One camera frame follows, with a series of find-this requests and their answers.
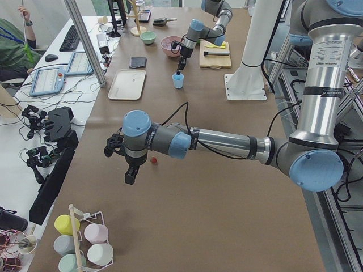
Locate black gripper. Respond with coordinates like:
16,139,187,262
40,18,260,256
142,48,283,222
171,41,193,75
125,154,147,185

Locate clear ice cubes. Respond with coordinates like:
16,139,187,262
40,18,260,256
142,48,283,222
161,39,175,50

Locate light blue plastic cup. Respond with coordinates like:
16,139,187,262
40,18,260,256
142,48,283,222
172,73,184,89

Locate pink cup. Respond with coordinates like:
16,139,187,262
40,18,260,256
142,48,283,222
84,223,109,244

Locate yellow cup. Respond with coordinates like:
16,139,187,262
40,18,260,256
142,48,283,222
54,215,73,236

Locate white cup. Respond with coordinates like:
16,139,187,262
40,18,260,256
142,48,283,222
87,243,114,266

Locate grey blue cup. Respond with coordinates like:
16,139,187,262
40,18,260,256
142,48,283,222
53,235,75,256

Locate mint green cup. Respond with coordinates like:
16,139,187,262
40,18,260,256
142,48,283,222
58,254,78,272

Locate paper cup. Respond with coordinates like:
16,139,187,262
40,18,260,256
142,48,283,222
18,235,38,255

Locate pink bowl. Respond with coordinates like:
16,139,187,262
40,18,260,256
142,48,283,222
161,36,182,57

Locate steel muddler black tip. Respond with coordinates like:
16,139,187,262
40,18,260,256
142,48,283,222
203,51,230,57

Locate wooden cutting board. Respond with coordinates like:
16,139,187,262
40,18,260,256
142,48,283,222
199,41,232,69

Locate green bowl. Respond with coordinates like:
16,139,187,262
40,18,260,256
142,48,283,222
140,31,157,45

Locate yellow plastic knife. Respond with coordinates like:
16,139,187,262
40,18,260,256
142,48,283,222
204,42,226,49

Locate folded grey cloth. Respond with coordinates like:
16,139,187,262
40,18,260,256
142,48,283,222
129,57,147,69

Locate wooden mug tree stand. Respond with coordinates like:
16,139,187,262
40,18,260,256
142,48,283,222
127,0,147,37

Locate cream rabbit tray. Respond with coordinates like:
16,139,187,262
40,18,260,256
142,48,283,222
108,69,146,101

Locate black device on desk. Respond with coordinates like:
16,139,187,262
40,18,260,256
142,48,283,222
27,107,79,225

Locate blue teach pendant far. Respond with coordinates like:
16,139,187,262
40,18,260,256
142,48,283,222
65,52,93,77

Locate blue teach pendant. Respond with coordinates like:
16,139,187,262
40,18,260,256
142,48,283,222
29,67,65,97
65,52,93,77

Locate black keyboard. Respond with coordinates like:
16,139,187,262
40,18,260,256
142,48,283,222
59,25,80,52

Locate blue teach pendant near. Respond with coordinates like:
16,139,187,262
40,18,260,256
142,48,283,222
29,67,65,97

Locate black computer mouse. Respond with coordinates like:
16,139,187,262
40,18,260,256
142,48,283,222
44,54,58,63

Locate seated person green shirt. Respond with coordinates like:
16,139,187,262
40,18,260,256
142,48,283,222
1,6,41,82

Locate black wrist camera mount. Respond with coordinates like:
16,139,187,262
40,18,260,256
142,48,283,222
104,133,126,158

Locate white wire cup rack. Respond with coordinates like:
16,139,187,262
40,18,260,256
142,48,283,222
69,204,114,271

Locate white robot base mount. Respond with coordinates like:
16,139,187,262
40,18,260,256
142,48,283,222
225,0,284,101

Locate aluminium frame post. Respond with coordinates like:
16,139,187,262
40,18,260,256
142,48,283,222
64,0,106,87

